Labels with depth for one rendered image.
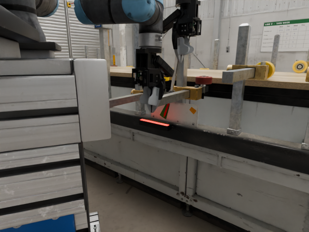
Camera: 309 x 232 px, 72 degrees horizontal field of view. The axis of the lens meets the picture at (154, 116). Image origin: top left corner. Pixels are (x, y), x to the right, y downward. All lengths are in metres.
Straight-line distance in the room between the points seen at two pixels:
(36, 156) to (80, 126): 0.05
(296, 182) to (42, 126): 0.87
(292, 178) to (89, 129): 0.82
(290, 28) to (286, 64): 1.06
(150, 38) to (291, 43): 7.54
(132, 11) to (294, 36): 7.66
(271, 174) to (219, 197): 0.49
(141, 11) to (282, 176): 0.75
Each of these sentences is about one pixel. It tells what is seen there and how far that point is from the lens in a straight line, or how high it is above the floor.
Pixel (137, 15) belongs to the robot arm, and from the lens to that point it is 0.57.
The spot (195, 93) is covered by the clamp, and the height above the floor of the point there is 0.85.
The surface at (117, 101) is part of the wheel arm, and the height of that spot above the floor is 0.81.
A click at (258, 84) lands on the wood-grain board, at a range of 1.05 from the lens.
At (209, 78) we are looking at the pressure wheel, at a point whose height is 0.90.
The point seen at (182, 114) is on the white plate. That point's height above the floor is 0.75.
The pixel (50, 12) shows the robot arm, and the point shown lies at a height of 1.16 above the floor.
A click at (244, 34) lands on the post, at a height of 1.08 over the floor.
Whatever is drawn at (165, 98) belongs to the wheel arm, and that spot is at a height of 0.85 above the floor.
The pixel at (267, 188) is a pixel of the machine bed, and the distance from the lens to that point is 1.25.
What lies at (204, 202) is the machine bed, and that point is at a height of 0.16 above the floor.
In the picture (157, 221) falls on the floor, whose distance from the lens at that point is 1.49.
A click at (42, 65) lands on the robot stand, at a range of 0.25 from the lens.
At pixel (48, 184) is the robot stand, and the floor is 0.86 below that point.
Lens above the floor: 1.00
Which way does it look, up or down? 15 degrees down
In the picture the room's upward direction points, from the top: straight up
